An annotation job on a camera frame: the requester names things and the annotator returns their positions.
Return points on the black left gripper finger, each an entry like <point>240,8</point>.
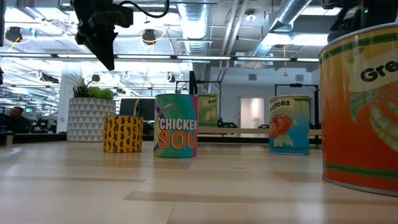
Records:
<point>87,39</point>
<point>105,49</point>

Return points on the yellow chili pepper can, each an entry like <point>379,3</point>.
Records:
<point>122,133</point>

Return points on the orange green beans can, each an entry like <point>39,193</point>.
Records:
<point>360,124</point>

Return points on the colourful chicken soup can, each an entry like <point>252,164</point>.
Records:
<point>175,127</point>

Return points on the blue tomatoes can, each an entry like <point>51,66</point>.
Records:
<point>289,127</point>

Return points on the green pears can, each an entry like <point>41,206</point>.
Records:
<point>207,110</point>

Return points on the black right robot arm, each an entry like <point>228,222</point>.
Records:
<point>382,12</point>

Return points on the black background monitor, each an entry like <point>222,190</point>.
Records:
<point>136,107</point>

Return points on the triangle patterned succulent planter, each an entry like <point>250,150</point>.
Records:
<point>90,119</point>

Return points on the long linear ceiling light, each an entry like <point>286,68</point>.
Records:
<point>202,57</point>

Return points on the white ceiling sensor dome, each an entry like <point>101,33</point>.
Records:
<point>250,17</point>

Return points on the person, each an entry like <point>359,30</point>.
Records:
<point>17,121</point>

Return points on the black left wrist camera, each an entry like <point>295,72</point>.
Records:
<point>118,17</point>

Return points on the silver ventilation duct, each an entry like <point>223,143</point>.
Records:
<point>194,25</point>
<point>290,11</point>

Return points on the black aluminium rig frame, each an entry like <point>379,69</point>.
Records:
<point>37,138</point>

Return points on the wooden shelf with black frame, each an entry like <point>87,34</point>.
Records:
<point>242,131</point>

